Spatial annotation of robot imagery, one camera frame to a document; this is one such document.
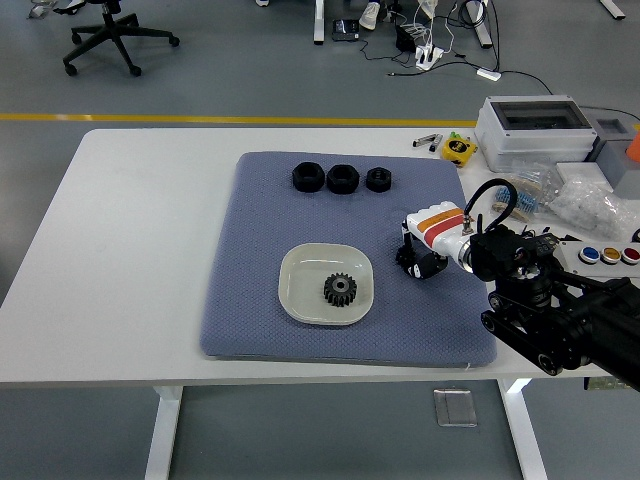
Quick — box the blue-grey textured mat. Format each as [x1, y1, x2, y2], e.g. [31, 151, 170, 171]
[199, 151, 499, 370]

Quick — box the white square dish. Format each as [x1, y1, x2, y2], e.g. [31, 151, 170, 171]
[277, 242, 377, 327]

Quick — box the white button control box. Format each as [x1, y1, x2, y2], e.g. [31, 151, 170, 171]
[554, 238, 640, 279]

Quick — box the large black hex nut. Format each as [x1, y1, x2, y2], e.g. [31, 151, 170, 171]
[326, 163, 360, 196]
[291, 161, 325, 194]

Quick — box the clear bag of white parts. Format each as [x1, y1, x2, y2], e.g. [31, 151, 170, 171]
[547, 177, 637, 242]

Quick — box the green circuit board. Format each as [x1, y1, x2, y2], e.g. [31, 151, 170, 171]
[583, 376, 626, 391]

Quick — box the white flat box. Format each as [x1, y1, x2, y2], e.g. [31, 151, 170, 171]
[555, 161, 614, 189]

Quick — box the grey desk leg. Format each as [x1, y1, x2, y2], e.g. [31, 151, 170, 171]
[469, 0, 494, 49]

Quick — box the small black hex nut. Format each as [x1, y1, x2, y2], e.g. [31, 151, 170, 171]
[365, 167, 393, 192]

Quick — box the bag of blue resistors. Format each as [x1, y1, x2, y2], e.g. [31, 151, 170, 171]
[488, 162, 559, 224]

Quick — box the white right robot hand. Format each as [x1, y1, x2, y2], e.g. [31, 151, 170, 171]
[395, 200, 474, 280]

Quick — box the grey plastic case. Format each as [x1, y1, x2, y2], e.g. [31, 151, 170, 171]
[582, 107, 640, 196]

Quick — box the grey electrical enclosure box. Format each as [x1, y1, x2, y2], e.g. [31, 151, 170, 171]
[473, 94, 600, 174]

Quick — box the black power brick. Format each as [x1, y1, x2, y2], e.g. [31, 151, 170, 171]
[394, 23, 419, 52]

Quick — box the white power strip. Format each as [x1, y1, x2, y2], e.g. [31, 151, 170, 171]
[414, 44, 445, 71]

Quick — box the black floor cable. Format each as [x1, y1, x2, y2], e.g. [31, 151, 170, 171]
[499, 68, 555, 97]

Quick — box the large black gear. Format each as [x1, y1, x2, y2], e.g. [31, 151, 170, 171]
[322, 272, 359, 310]

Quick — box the black office chair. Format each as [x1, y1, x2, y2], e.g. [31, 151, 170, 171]
[62, 0, 181, 78]

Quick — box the black floor device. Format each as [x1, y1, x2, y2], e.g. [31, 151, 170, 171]
[331, 18, 362, 43]

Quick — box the white table leg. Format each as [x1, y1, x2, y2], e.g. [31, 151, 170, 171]
[143, 385, 184, 480]
[497, 378, 550, 480]

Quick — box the yellow tape measure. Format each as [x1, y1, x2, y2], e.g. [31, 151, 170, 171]
[440, 138, 478, 169]

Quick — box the metal floor outlet plate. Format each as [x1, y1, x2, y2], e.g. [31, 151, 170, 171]
[433, 388, 479, 428]

